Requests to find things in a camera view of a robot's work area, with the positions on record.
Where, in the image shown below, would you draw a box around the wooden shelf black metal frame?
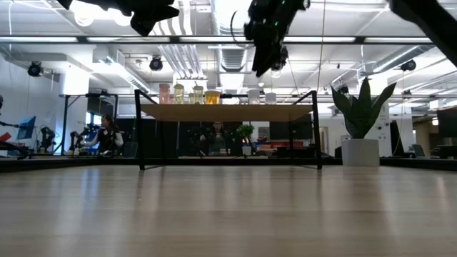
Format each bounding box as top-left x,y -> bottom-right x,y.
134,89 -> 323,171

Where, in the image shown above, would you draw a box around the silver ceiling air duct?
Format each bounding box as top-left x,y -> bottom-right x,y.
210,0 -> 261,74

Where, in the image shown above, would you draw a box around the grey office chair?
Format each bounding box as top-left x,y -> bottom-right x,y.
411,143 -> 427,158

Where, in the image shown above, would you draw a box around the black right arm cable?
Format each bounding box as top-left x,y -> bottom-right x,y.
229,9 -> 253,46

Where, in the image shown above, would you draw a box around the small background potted plant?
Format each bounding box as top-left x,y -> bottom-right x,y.
236,123 -> 256,157

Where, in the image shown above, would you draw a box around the black background table frame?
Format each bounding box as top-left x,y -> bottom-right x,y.
59,92 -> 119,149

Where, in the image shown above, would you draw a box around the person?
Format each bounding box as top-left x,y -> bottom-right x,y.
199,121 -> 233,156
80,114 -> 125,156

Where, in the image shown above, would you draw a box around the amber pill bottle white cap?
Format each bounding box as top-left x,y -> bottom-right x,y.
204,89 -> 222,106

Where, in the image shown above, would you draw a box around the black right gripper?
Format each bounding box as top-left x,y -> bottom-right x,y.
244,0 -> 310,78

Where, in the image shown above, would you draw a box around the dark computer monitor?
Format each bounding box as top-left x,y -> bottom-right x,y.
437,106 -> 457,139

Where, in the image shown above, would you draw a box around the blue lit computer monitor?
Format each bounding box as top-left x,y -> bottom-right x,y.
16,116 -> 36,141

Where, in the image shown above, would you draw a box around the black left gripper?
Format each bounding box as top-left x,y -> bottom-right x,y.
85,0 -> 180,36

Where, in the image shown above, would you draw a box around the snake plant in white pot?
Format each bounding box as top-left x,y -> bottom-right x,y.
330,76 -> 398,168

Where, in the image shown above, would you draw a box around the black room divider panels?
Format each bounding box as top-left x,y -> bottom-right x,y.
113,117 -> 243,158

